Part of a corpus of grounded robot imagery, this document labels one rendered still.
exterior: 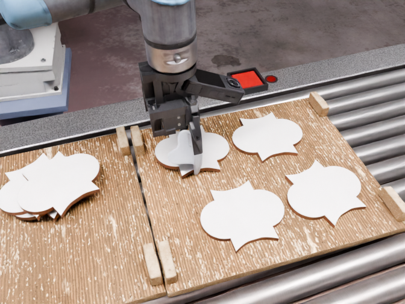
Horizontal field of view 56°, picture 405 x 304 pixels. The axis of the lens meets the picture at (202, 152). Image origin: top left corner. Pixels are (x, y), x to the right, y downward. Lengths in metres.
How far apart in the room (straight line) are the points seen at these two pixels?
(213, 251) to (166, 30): 0.33
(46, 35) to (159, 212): 0.62
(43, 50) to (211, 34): 2.05
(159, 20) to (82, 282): 0.39
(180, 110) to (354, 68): 0.57
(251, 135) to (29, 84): 0.56
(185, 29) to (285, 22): 2.68
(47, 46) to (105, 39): 1.95
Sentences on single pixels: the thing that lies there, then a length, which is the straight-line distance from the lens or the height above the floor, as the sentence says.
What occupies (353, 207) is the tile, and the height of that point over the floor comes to 0.95.
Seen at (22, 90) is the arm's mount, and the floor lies 0.89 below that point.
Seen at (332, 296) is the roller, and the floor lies 0.92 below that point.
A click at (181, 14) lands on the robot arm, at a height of 1.24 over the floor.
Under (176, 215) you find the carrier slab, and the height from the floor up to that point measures 0.94.
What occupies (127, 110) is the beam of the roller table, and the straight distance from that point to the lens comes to 0.88.
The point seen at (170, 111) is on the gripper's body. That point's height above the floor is 1.08.
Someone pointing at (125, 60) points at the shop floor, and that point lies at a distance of 2.74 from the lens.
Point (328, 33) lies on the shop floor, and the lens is 3.13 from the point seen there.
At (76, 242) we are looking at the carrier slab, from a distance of 0.65.
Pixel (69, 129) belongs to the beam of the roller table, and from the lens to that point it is 0.86.
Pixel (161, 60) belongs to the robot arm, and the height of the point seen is 1.17.
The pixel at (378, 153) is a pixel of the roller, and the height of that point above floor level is 0.91.
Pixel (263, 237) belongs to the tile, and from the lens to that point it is 0.62.
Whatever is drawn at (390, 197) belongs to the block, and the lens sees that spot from 0.71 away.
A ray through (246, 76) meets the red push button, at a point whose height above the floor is 0.93.
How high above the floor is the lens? 1.48
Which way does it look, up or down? 47 degrees down
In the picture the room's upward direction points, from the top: straight up
